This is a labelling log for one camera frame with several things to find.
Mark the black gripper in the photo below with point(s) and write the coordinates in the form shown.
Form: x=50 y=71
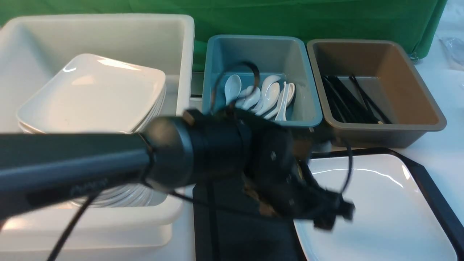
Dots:
x=284 y=186

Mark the white ceramic spoon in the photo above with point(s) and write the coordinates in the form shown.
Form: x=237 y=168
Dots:
x=281 y=114

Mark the large white square plate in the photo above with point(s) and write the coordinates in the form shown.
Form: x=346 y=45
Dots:
x=392 y=220

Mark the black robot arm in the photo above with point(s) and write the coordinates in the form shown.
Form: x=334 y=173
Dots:
x=38 y=171

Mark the black serving tray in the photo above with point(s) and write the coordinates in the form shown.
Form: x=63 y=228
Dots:
x=221 y=236

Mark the black chopsticks bundle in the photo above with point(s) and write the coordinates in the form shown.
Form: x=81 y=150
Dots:
x=346 y=108

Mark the white spoon leftmost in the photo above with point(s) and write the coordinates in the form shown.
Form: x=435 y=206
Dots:
x=232 y=88

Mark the blue plastic bin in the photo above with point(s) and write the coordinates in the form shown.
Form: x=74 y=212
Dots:
x=286 y=57

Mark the stack of white bowls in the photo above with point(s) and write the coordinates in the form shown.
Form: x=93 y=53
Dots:
x=124 y=196

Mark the brown plastic bin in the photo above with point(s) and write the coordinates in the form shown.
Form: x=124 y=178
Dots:
x=385 y=72

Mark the green cloth backdrop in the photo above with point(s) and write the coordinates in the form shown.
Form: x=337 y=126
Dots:
x=410 y=23

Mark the stack of white plates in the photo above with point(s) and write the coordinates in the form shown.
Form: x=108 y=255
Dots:
x=95 y=94

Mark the clear plastic bag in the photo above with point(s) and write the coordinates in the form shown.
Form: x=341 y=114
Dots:
x=454 y=49

